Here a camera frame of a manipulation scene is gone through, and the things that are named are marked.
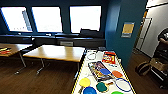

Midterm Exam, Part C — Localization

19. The yellow framed wall notice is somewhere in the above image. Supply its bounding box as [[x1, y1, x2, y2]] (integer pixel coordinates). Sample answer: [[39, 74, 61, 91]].
[[121, 21, 136, 39]]

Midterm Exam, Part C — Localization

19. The orange yellow toy pile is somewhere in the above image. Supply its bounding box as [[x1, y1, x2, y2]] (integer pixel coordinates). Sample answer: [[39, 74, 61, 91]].
[[0, 46, 13, 56]]

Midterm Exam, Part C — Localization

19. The blue bowl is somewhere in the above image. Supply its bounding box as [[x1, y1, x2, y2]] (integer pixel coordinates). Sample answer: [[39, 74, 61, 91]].
[[82, 86, 98, 94]]

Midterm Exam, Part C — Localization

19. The dark green round disc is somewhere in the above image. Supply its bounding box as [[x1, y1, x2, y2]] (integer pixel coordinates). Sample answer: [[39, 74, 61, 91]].
[[95, 81, 108, 93]]

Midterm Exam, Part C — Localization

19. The white table with dishes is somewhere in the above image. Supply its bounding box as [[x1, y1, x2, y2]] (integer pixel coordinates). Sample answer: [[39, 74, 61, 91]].
[[70, 49, 137, 94]]

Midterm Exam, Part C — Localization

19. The dark backpack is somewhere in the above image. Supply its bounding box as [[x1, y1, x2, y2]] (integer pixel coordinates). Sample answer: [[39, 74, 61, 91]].
[[135, 60, 153, 77]]

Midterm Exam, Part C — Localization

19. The bright room window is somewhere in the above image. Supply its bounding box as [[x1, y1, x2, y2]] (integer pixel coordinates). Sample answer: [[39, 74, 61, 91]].
[[31, 6, 64, 34], [69, 5, 102, 34], [0, 6, 34, 33]]

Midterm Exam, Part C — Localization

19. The glass door white frame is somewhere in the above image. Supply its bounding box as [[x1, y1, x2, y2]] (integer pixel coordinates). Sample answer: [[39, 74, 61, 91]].
[[134, 17, 153, 53]]

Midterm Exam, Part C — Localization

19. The dark sofa cushion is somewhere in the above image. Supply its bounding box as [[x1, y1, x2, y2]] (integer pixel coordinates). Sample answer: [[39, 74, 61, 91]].
[[79, 28, 105, 38]]

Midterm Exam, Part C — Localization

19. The green bowl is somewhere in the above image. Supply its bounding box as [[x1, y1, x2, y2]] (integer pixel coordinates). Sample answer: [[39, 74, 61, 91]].
[[110, 90, 124, 94]]

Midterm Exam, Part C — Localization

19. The white rimmed plate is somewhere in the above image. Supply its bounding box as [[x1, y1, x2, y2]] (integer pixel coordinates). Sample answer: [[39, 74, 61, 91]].
[[85, 52, 98, 61]]

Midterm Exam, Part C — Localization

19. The blue round disc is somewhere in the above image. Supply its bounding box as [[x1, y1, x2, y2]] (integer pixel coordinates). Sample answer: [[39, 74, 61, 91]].
[[99, 67, 112, 76]]

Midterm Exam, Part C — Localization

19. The long wooden table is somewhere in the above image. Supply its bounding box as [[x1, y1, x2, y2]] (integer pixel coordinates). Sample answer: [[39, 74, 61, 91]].
[[0, 43, 34, 76], [22, 44, 86, 76]]

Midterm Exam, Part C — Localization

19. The yellow round disc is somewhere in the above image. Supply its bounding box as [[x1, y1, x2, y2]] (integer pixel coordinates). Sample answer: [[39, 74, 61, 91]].
[[78, 77, 92, 88]]

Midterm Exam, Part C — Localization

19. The dark bench sofa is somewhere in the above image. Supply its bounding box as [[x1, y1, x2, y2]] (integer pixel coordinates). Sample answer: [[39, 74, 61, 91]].
[[0, 33, 107, 48]]

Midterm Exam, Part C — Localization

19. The white vent box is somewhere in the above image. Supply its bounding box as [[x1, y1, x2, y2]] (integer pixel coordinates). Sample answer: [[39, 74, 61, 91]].
[[59, 40, 74, 47]]

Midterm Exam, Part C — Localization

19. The orange round disc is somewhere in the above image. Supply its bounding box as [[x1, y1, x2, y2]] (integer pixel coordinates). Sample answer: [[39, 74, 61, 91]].
[[111, 69, 124, 79]]

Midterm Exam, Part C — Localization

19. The person in dark shirt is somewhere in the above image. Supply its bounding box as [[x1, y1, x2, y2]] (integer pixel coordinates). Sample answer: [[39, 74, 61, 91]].
[[156, 28, 168, 59]]

